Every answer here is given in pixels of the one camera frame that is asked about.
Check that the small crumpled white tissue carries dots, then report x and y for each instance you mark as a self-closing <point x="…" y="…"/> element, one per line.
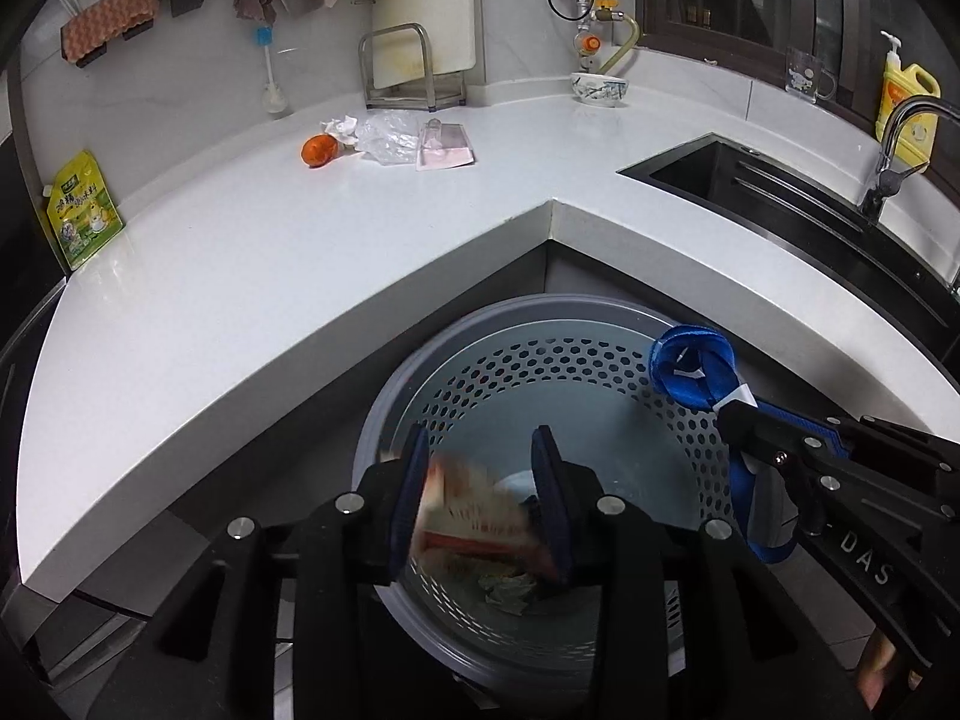
<point x="341" y="127"/>

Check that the pink blister package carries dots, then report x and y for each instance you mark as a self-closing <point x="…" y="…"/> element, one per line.
<point x="450" y="154"/>

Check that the clear plastic packaging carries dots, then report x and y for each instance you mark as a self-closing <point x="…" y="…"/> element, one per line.
<point x="386" y="136"/>

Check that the large white tissue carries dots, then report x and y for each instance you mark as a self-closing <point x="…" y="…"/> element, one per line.
<point x="510" y="591"/>

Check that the yellow dish soap bottle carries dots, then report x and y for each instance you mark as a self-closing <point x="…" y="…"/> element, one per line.
<point x="904" y="86"/>

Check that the black kitchen sink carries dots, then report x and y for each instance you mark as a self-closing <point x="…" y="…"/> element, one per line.
<point x="750" y="180"/>

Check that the green and yellow pouch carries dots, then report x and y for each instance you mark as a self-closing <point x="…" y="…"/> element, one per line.
<point x="82" y="217"/>

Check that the dark brown window frame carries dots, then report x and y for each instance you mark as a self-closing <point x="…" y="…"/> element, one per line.
<point x="649" y="0"/>

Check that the steel kitchen faucet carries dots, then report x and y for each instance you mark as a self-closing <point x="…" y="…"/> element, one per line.
<point x="874" y="195"/>

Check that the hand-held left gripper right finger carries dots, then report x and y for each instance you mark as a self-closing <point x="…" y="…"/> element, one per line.
<point x="551" y="510"/>

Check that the orange wavy sponge cloth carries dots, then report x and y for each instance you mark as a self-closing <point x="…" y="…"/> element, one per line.
<point x="109" y="19"/>

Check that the red and white snack wrapper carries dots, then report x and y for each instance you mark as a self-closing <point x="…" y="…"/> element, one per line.
<point x="472" y="517"/>

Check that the person's right hand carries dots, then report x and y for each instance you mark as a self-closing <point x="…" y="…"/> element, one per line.
<point x="874" y="679"/>

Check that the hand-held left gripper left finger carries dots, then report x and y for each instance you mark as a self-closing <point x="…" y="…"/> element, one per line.
<point x="409" y="510"/>

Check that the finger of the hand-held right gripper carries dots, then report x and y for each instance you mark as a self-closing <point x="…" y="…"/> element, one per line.
<point x="814" y="431"/>
<point x="750" y="427"/>

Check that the orange fruit peel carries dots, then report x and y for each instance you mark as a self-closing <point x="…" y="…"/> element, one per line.
<point x="319" y="150"/>

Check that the metal cutting board rack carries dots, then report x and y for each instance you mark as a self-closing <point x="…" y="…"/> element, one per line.
<point x="429" y="67"/>

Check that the grey perforated trash bin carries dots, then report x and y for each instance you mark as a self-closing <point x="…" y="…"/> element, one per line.
<point x="450" y="420"/>

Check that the white patterned porcelain bowl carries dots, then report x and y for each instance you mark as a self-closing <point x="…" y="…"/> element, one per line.
<point x="600" y="91"/>

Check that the clear glass mug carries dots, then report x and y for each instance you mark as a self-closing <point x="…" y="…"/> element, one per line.
<point x="802" y="79"/>

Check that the white cutting board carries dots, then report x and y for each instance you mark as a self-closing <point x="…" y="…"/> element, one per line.
<point x="427" y="0"/>

